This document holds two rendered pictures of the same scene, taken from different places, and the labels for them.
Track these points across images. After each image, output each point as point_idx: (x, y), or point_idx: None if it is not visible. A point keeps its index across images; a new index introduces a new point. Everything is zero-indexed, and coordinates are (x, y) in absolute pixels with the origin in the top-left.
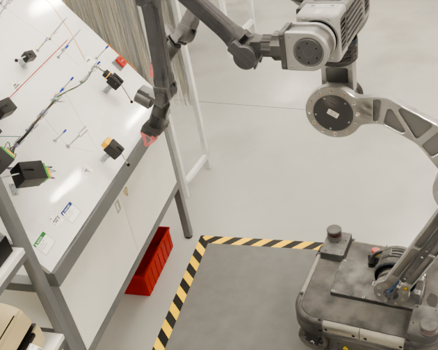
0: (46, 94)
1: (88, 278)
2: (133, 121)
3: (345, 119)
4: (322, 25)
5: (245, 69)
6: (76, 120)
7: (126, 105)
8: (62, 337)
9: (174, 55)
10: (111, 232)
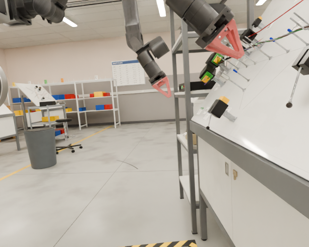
0: (294, 44)
1: (205, 162)
2: (278, 136)
3: None
4: None
5: (57, 22)
6: (269, 80)
7: None
8: (187, 147)
9: (180, 17)
10: (218, 172)
